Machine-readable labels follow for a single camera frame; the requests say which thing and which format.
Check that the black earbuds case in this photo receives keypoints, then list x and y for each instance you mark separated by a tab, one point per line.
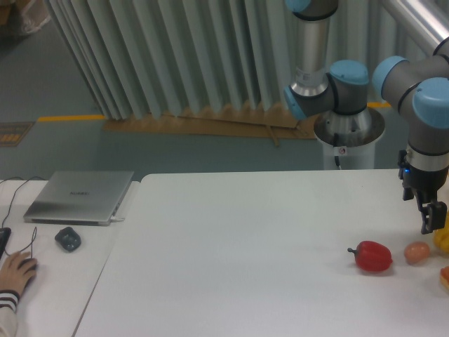
68	239

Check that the peach coloured toy fruit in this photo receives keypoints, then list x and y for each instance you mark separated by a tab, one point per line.
416	252

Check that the yellow bell pepper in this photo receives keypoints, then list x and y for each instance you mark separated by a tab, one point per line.
441	237

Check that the black keyboard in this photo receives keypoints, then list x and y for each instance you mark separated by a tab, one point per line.
5	234

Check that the brown cardboard sheet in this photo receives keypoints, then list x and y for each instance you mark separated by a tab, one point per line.
168	125

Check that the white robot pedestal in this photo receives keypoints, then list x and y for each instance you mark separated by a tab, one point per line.
347	151

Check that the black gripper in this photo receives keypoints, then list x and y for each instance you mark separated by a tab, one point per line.
424	185

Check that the black computer mouse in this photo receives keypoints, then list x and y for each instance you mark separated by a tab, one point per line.
27	269

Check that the person's hand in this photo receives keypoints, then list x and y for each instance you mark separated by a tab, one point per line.
10	278

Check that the red bell pepper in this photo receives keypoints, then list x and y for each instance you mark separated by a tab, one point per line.
371	256

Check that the silver closed laptop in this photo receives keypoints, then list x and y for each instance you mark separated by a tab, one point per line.
80	197

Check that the orange toy fruit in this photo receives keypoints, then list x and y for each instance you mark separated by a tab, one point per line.
444	277

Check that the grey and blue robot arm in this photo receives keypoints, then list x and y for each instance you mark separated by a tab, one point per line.
418	91

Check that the striped sleeve forearm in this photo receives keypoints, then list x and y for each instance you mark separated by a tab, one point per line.
9	320

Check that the grey folding curtain screen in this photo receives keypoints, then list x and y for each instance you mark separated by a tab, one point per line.
181	57

